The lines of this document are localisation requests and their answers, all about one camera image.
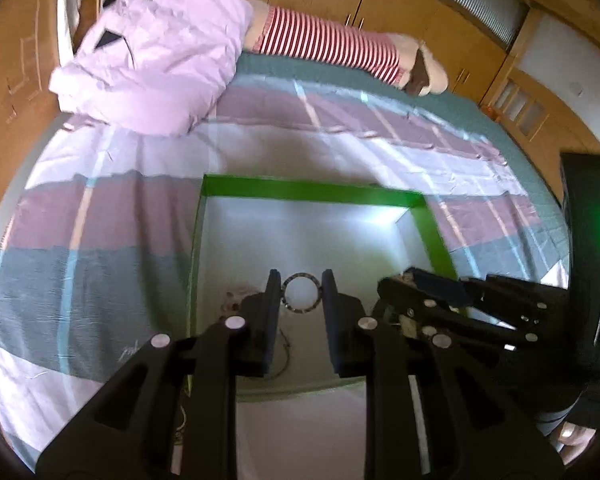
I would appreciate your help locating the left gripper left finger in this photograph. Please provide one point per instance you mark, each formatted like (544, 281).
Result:
(261, 312)

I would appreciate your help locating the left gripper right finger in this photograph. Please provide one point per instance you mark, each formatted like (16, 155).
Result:
(345, 338)

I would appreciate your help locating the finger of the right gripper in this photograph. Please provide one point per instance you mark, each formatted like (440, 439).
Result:
(436, 301)
(517, 303)

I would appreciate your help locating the person's right hand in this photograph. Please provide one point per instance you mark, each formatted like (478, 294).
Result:
(572, 440)

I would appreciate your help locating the green cardboard box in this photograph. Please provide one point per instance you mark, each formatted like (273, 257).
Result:
(245, 227)

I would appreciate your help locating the striped plush toy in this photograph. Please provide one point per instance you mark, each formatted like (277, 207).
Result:
(401, 61)

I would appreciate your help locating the wooden wardrobe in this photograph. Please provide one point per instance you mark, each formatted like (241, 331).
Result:
(30, 30)

